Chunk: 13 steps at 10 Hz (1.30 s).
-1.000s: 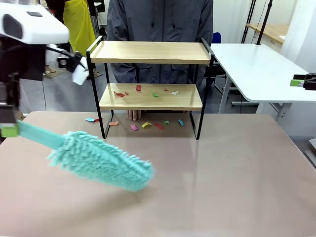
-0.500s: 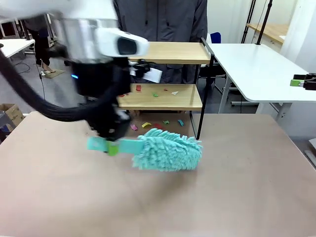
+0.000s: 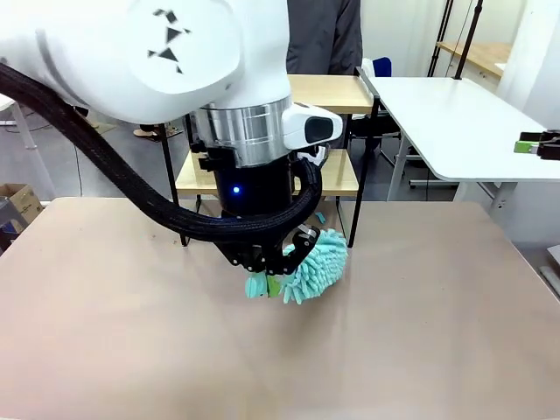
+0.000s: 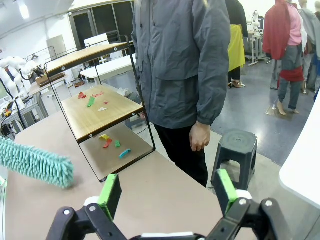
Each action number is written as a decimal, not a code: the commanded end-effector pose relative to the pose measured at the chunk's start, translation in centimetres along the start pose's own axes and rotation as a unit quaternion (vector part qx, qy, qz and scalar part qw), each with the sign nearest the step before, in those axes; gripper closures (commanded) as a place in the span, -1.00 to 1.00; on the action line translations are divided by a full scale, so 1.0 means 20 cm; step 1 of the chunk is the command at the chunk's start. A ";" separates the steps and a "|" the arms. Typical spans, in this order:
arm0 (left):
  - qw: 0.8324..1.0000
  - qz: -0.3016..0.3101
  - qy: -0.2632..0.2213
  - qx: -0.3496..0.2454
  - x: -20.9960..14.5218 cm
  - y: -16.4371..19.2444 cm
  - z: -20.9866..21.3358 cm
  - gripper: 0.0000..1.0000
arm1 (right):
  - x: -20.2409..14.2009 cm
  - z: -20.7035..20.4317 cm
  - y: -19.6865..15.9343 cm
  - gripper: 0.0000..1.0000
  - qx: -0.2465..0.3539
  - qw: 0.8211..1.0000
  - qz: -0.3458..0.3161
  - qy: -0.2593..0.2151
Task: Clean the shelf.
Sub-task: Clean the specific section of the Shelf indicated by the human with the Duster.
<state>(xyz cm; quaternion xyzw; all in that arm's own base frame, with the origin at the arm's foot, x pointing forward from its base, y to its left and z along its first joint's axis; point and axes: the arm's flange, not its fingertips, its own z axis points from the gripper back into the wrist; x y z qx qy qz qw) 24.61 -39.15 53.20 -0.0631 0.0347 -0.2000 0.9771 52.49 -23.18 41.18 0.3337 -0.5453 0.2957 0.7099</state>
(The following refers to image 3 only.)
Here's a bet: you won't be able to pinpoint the blue chair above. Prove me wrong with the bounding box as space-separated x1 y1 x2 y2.
372 55 393 79

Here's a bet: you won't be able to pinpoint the teal chenille duster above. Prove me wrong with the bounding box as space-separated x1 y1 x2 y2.
243 227 350 306

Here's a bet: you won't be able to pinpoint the black pole stand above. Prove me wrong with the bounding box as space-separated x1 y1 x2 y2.
453 0 485 81

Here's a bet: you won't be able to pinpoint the person in gray jacket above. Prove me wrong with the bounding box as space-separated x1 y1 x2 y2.
286 0 364 76

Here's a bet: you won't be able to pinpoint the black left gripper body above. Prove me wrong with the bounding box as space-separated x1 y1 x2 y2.
216 155 294 220

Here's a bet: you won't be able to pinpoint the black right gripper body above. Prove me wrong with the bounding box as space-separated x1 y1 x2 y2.
536 129 560 161

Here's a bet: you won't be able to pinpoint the black left arm cable sleeve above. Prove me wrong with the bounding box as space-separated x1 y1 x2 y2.
0 60 325 259

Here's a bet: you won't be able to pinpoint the black frame wooden shelf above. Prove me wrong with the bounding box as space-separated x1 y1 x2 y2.
159 73 377 249

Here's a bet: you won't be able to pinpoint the wooden background desk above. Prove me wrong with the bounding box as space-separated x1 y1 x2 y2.
435 40 513 80

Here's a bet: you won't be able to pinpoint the white side table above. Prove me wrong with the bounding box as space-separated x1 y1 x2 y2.
365 74 560 215

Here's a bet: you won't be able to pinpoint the black tripod stand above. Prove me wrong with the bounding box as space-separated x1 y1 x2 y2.
428 0 454 78

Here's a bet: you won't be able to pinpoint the sandalled feet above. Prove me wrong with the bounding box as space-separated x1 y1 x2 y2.
133 124 183 144

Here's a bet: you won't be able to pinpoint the cardboard box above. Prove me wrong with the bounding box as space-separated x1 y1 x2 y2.
0 182 44 228

